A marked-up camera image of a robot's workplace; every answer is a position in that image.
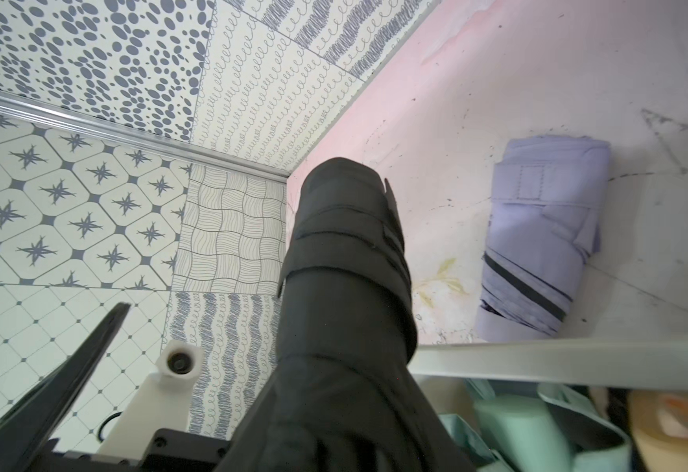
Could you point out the beige umbrella wooden handle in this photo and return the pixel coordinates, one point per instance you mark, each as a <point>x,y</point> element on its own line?
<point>659,428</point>

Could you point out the mint green umbrella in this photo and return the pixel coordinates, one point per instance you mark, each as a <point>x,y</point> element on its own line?
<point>542,427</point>

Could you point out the white plastic storage box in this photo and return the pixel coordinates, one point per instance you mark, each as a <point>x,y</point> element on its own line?
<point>657,364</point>

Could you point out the lavender folded umbrella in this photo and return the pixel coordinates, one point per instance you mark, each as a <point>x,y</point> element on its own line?
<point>546,198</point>

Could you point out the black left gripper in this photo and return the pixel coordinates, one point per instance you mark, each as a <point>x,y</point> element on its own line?
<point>28,425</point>

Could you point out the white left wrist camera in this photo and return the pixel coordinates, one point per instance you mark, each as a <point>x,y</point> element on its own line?
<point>162,402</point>

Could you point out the black umbrella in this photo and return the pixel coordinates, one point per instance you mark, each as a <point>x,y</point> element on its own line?
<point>341,397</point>

